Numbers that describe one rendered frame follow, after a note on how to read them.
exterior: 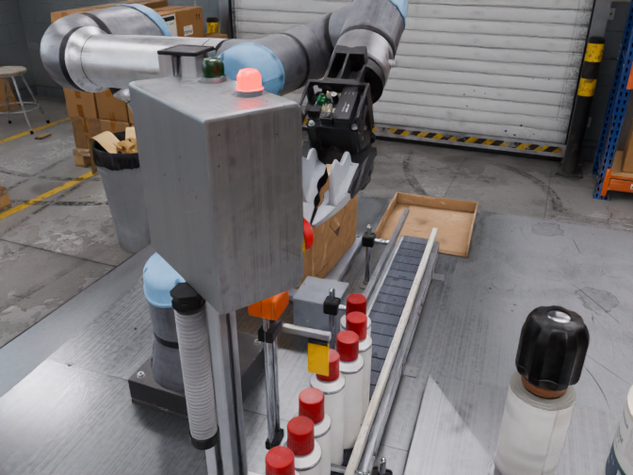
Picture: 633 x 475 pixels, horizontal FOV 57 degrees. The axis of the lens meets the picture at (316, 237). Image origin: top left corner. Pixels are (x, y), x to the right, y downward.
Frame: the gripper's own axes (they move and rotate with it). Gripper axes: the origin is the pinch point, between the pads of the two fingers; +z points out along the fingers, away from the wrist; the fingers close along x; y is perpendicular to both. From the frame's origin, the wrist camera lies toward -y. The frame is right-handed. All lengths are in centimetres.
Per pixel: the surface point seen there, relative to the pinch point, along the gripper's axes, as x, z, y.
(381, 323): -1, -17, -62
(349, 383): 1.5, 6.3, -32.5
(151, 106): -13.6, -0.2, 15.0
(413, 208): -6, -76, -102
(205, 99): -7.4, -0.2, 16.5
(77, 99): -290, -223, -220
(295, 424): -0.9, 17.1, -18.6
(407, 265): 0, -40, -76
